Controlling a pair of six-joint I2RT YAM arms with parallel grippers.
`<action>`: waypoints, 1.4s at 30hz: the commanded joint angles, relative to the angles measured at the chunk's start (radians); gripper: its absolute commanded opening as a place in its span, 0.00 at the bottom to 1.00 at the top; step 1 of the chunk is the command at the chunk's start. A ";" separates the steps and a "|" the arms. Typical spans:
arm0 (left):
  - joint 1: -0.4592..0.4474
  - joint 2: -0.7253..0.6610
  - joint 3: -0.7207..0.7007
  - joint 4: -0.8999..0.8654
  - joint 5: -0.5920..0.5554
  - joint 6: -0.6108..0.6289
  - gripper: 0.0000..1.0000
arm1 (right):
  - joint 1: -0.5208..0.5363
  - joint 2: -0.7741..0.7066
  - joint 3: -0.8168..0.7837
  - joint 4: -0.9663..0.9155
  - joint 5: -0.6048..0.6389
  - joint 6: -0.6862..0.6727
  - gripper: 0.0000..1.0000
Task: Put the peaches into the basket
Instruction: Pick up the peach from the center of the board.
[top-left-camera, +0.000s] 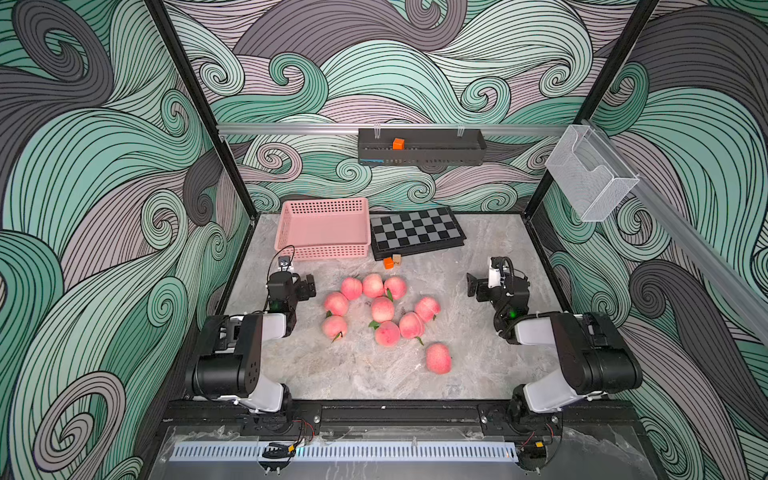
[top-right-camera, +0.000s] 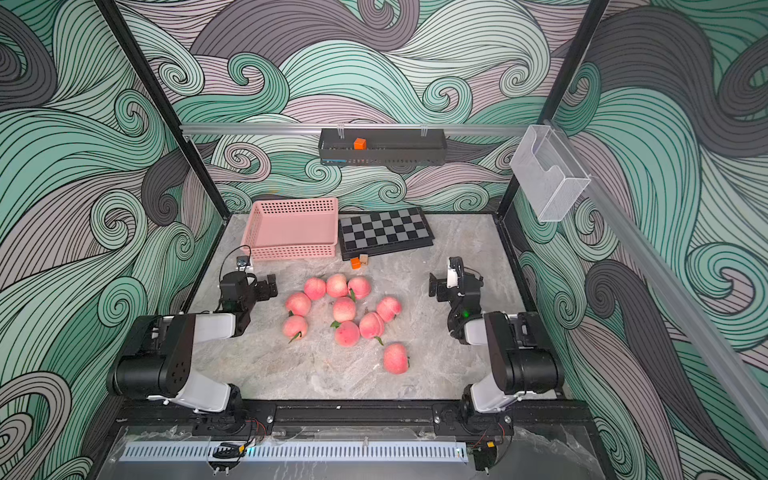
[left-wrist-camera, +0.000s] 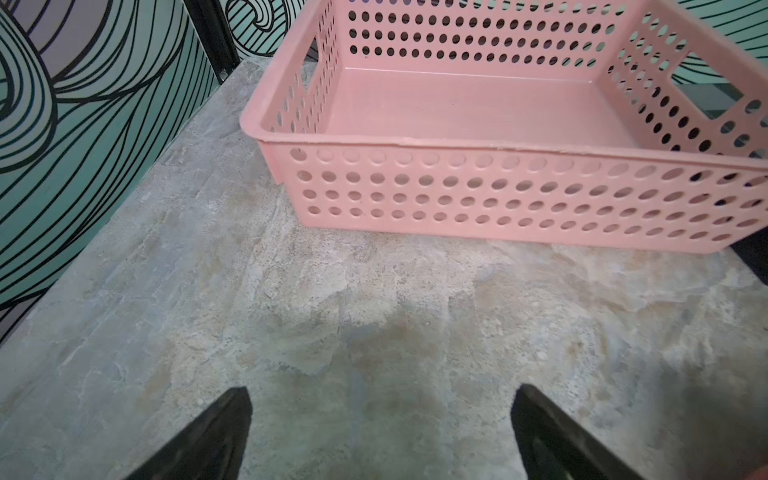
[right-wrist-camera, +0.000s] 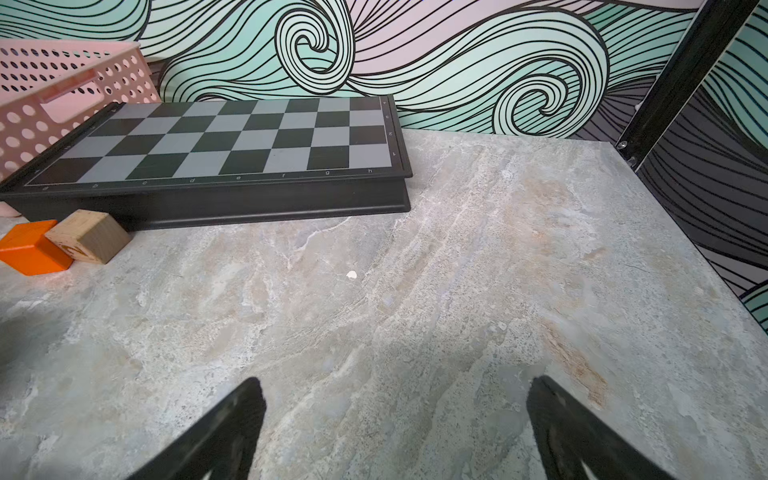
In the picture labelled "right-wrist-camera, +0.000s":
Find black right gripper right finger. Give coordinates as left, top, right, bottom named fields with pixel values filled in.
left=526, top=375, right=672, bottom=479

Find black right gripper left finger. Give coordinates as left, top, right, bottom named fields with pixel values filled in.
left=130, top=377, right=267, bottom=479

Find pink perforated plastic basket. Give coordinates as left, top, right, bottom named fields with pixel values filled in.
left=1, top=40, right=161, bottom=230

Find wooden cube block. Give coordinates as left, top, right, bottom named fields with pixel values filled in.
left=45, top=209, right=131, bottom=265

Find orange cube block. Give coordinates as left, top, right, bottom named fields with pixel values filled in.
left=1, top=220, right=74, bottom=276

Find black folding chess board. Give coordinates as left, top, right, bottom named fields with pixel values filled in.
left=1, top=96, right=413, bottom=231

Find black frame post right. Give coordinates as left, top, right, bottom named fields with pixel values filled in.
left=615, top=0, right=759, bottom=170

